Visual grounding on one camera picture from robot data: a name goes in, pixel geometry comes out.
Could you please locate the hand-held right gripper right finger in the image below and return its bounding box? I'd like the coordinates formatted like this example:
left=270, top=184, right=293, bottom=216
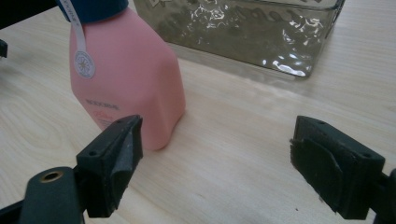
left=290, top=115, right=387, bottom=220

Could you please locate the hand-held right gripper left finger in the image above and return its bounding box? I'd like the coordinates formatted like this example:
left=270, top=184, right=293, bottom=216
left=76, top=114, right=145, bottom=218

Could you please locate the pink bottle with blue cap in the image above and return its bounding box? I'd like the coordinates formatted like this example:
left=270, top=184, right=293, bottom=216
left=55, top=0, right=187, bottom=152

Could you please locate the white ribbon tag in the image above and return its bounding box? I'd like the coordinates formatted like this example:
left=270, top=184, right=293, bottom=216
left=58, top=0, right=97, bottom=79

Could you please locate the clear glass container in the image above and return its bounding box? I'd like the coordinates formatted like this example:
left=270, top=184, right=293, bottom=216
left=133, top=0, right=347, bottom=78

